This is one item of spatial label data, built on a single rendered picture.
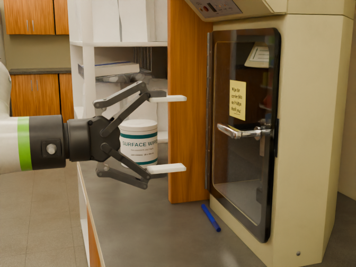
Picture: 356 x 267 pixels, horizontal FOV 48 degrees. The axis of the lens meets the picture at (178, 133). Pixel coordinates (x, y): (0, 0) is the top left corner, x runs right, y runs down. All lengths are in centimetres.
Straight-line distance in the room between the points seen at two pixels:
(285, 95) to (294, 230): 26
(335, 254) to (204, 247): 27
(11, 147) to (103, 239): 35
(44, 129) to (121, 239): 35
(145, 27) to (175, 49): 91
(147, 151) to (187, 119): 36
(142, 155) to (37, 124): 72
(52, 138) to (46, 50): 550
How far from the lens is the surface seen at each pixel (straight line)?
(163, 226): 98
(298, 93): 73
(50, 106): 568
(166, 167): 76
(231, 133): 74
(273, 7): 70
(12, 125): 70
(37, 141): 68
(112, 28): 201
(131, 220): 101
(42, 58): 617
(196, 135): 106
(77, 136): 69
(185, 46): 102
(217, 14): 87
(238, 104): 83
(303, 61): 73
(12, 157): 69
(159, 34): 205
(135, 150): 137
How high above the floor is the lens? 137
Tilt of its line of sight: 13 degrees down
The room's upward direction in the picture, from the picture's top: straight up
